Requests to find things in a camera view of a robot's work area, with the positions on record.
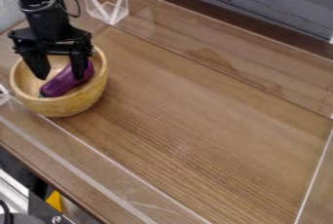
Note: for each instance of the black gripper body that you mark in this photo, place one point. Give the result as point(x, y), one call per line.
point(49, 34)

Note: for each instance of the yellow black device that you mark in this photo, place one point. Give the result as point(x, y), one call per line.
point(51, 211)

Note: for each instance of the clear acrylic corner bracket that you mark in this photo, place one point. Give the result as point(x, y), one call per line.
point(108, 12)

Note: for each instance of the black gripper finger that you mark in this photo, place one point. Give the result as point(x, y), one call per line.
point(79, 64)
point(37, 63)

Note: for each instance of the clear acrylic tray wall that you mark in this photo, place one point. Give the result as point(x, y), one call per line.
point(101, 186)

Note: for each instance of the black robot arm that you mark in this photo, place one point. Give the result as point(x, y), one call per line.
point(51, 36)

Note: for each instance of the brown wooden bowl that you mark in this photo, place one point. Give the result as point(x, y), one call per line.
point(76, 100)

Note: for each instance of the purple toy eggplant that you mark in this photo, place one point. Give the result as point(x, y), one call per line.
point(63, 82)

